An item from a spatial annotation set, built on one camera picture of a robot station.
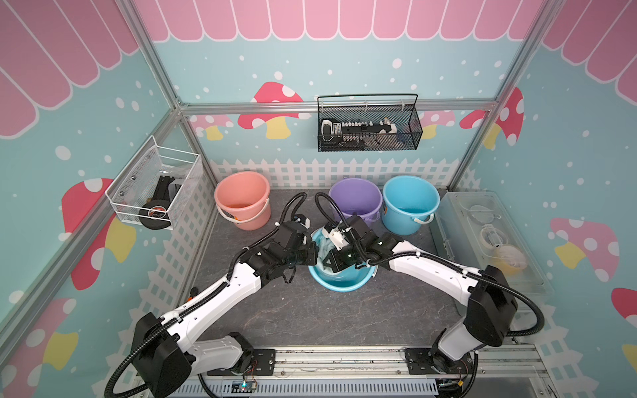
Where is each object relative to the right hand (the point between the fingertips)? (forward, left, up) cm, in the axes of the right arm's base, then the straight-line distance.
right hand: (324, 262), depth 79 cm
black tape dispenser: (+5, +46, +20) cm, 50 cm away
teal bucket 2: (+33, -36, -8) cm, 49 cm away
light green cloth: (+3, 0, +4) cm, 5 cm away
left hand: (+2, +2, +3) cm, 4 cm away
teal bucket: (+1, -7, -16) cm, 17 cm away
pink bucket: (+29, +32, 0) cm, 43 cm away
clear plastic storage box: (+11, -54, +1) cm, 55 cm away
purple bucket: (+33, -15, -4) cm, 37 cm away
